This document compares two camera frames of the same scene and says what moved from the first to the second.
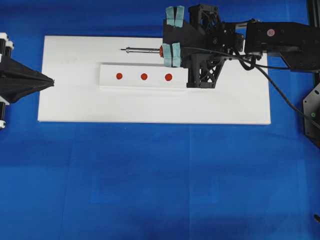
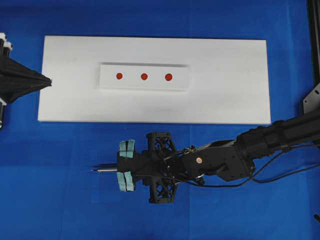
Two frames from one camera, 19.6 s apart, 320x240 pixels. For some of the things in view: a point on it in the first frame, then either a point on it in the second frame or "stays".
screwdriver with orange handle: (129, 49) → (103, 170)
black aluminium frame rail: (314, 14) stays
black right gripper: (209, 42) → (161, 167)
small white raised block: (146, 76) stays
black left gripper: (17, 80) stays
